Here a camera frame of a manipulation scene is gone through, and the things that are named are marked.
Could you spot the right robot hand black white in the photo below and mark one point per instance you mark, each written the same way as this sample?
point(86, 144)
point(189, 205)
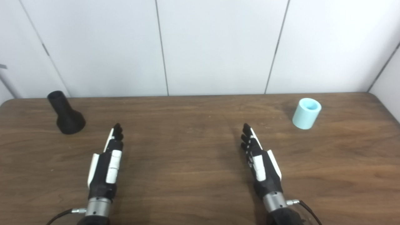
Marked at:
point(265, 178)

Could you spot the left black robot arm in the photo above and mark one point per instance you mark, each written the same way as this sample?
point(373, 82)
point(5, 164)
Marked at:
point(97, 209)

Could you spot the black flared nozzle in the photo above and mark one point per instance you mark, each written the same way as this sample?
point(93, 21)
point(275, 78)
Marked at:
point(68, 120)

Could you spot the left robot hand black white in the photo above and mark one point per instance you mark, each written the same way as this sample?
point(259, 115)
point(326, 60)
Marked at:
point(103, 175)

